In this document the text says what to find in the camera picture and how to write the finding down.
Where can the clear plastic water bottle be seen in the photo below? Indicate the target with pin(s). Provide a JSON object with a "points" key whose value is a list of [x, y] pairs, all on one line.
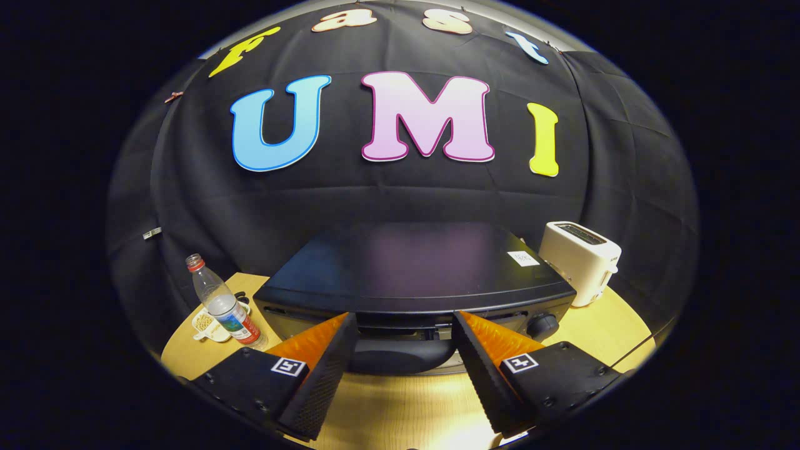
{"points": [[228, 309]]}

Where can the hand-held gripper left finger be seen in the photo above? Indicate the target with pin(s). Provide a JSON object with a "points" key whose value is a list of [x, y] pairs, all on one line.
{"points": [[325, 375]]}

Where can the copper metal clip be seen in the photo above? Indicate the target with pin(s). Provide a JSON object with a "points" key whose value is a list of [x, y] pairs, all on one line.
{"points": [[174, 97]]}

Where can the white bread toaster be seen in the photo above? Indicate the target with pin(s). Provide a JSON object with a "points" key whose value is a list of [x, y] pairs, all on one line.
{"points": [[581, 262]]}

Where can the black toaster oven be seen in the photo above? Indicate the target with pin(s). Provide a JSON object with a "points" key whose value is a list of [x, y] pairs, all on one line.
{"points": [[412, 262]]}

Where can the silver metal clip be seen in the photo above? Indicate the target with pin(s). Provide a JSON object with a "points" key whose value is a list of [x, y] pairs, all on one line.
{"points": [[152, 233]]}

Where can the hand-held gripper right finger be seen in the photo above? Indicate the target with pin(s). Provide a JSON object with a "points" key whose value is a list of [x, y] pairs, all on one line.
{"points": [[484, 375]]}

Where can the black backdrop cloth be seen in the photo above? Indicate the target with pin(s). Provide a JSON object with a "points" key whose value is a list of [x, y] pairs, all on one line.
{"points": [[375, 194]]}

